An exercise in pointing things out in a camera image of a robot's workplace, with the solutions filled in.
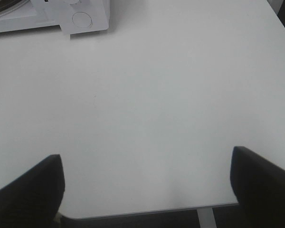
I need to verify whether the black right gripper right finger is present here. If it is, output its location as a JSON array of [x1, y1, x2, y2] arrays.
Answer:
[[230, 146, 285, 228]]

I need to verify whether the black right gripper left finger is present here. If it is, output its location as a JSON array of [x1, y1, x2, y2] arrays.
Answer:
[[0, 154, 65, 228]]

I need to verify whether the round microwave door button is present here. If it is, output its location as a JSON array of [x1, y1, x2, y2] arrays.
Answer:
[[72, 12, 93, 28]]

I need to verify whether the white table leg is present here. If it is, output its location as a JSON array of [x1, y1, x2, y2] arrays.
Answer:
[[197, 208, 217, 228]]

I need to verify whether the white microwave oven body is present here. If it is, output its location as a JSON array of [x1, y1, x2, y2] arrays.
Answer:
[[0, 0, 110, 35]]

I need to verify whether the glass microwave turntable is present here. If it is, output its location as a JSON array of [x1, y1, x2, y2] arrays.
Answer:
[[0, 0, 29, 16]]

